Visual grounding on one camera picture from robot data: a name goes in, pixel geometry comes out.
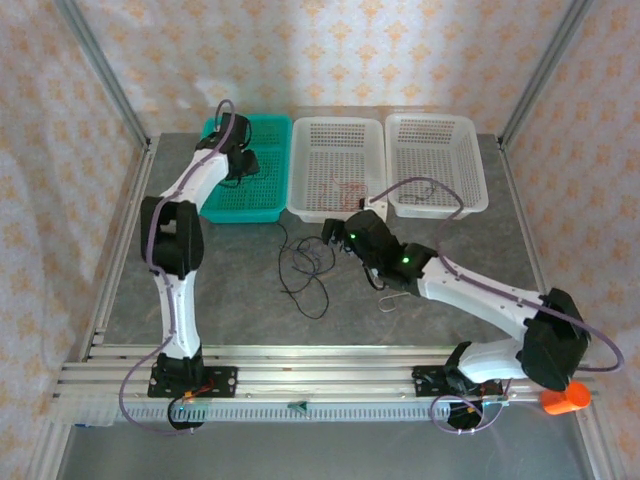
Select thin purple cable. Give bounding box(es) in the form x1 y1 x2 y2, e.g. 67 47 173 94
291 236 326 277

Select thin orange cable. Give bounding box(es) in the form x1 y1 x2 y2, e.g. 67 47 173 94
319 172 370 212

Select thin black cable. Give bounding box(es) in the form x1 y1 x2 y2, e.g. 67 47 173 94
292 237 337 281
402 178 442 204

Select white perforated plastic basket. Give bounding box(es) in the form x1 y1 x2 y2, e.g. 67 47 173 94
285 117 389 224
383 112 490 221

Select teal perforated plastic basket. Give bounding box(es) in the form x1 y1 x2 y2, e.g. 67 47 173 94
199 114 294 225

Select orange plastic cup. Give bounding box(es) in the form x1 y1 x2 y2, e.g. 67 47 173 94
541 382 593 416

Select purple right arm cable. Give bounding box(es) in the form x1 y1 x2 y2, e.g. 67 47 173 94
369 177 626 436

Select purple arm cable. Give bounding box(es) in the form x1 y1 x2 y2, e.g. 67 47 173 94
118 98 236 436
369 177 626 436

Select thick black cable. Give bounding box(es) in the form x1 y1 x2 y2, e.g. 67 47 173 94
277 222 331 321

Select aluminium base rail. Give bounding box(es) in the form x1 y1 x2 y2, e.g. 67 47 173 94
49 343 601 426

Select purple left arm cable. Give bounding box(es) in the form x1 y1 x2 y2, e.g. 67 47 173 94
118 98 236 436

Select aluminium side rail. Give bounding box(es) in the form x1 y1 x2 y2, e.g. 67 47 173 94
494 134 551 301
79 134 162 364

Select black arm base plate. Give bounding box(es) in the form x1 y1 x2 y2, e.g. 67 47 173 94
412 365 505 400
148 366 238 400

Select aluminium frame post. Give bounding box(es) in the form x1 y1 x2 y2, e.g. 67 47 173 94
53 0 152 147
498 0 596 149

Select grey slotted cable duct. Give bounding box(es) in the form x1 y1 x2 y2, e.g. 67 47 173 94
119 401 451 424

